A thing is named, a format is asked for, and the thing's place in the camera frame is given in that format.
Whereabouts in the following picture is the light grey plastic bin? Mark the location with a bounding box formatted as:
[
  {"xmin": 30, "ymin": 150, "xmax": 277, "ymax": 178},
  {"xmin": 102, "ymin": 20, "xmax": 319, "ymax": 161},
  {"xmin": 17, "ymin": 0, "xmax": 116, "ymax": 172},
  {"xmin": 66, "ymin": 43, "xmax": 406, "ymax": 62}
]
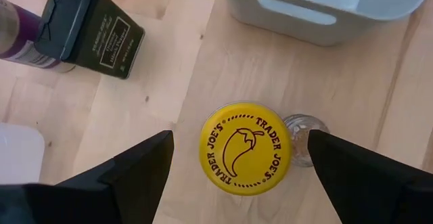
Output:
[{"xmin": 221, "ymin": 0, "xmax": 432, "ymax": 47}]

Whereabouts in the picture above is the yellow-lidded spice jar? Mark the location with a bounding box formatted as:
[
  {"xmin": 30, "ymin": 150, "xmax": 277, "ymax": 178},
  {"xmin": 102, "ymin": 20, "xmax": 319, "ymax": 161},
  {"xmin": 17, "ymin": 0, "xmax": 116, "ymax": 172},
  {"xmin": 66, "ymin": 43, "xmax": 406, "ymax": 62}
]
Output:
[{"xmin": 198, "ymin": 102, "xmax": 294, "ymax": 197}]

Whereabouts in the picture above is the black spice tin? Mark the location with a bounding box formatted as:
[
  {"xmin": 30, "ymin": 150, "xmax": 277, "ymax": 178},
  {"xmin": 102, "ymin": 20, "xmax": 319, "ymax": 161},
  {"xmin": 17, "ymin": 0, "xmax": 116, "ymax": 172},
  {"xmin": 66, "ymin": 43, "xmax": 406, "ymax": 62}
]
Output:
[{"xmin": 33, "ymin": 0, "xmax": 146, "ymax": 80}]

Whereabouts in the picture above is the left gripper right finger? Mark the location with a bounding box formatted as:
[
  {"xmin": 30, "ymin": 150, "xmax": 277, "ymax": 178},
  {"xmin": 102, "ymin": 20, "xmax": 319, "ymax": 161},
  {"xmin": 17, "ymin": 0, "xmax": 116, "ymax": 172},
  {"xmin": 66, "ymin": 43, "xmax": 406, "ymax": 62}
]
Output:
[{"xmin": 306, "ymin": 129, "xmax": 433, "ymax": 224}]

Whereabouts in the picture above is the purple-labelled black-lidded jar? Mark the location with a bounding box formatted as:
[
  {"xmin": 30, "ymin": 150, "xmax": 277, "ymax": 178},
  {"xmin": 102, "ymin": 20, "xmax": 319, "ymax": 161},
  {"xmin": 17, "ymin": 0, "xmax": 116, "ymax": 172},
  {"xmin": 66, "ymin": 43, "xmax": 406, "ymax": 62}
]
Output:
[{"xmin": 0, "ymin": 0, "xmax": 76, "ymax": 73}]

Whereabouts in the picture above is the clear plastic bin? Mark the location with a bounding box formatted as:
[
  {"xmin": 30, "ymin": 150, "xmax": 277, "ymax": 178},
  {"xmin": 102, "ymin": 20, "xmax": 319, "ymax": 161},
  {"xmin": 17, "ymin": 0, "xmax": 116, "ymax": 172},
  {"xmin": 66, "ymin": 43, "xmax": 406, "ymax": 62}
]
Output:
[{"xmin": 0, "ymin": 122, "xmax": 45, "ymax": 185}]

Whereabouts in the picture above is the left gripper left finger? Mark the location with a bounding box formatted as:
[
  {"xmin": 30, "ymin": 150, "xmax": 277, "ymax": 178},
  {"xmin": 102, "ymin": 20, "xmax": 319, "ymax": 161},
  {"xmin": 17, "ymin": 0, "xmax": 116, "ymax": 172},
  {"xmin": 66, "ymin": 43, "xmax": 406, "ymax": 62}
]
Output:
[{"xmin": 0, "ymin": 130, "xmax": 175, "ymax": 224}]

